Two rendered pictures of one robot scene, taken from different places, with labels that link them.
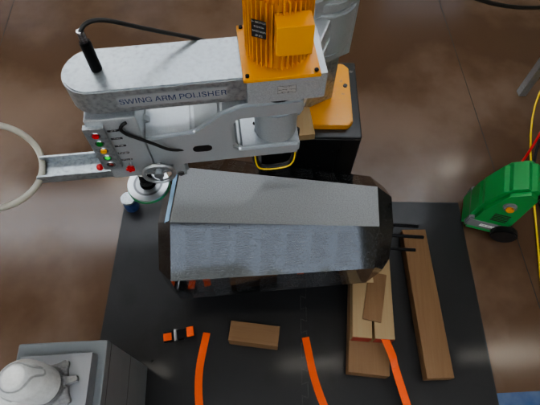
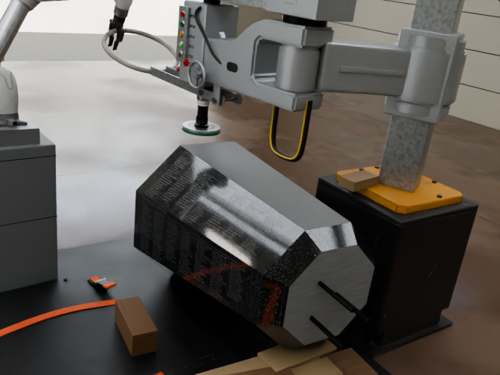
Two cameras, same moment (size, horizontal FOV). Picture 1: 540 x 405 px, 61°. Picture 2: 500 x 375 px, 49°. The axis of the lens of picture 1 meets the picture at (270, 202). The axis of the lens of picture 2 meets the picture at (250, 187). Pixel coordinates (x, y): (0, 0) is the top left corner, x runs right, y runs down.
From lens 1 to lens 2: 2.33 m
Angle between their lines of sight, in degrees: 54
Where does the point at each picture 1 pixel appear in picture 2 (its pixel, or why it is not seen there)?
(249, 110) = (268, 26)
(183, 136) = (225, 43)
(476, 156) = not seen: outside the picture
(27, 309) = (73, 213)
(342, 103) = (417, 199)
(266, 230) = (222, 182)
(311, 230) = (251, 201)
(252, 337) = (130, 315)
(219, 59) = not seen: outside the picture
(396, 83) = not seen: outside the picture
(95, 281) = (120, 232)
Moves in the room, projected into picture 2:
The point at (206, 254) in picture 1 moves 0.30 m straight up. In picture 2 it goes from (172, 181) to (176, 123)
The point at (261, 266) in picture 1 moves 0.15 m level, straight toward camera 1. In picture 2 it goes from (191, 213) to (162, 219)
